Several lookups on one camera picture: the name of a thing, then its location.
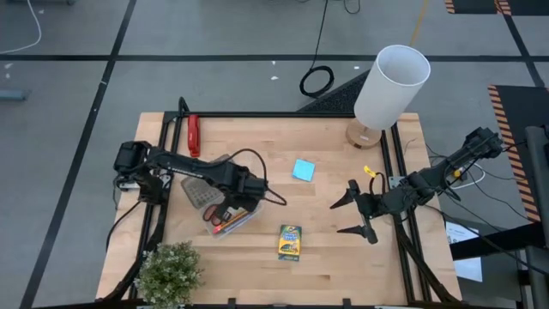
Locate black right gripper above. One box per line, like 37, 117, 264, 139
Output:
329, 179, 390, 246

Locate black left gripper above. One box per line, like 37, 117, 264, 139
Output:
214, 165, 270, 221

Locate red-handled scissors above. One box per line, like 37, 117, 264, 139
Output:
202, 203, 235, 227

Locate blue sticky note pad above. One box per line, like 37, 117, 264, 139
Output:
292, 159, 317, 183

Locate yellow green crayon box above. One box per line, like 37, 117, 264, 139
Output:
277, 224, 303, 262

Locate clear plastic pencil case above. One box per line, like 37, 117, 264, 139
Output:
179, 154, 265, 239

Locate red stapler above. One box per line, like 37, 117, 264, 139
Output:
187, 113, 202, 158

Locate potted artificial plant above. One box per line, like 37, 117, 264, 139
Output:
133, 240, 205, 309

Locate black perforated floor mat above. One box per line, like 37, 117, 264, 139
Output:
295, 68, 372, 115

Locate white paper sheet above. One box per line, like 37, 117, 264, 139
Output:
444, 221, 485, 283

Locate white shade wooden table lamp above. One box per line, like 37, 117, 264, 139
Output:
345, 44, 432, 150

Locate black stand beam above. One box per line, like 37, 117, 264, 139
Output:
449, 221, 548, 262

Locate black mat with striped edge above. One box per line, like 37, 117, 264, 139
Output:
487, 84, 549, 224
444, 0, 549, 17

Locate grey floor bar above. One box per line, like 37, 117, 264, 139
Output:
0, 88, 27, 103

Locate black metal table frame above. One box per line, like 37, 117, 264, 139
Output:
96, 96, 462, 309

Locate coiled black floor cable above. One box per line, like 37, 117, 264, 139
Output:
299, 0, 335, 99

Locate grey metal post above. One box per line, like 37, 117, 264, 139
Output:
525, 124, 549, 309

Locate white floor cable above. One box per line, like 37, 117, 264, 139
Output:
0, 0, 43, 55

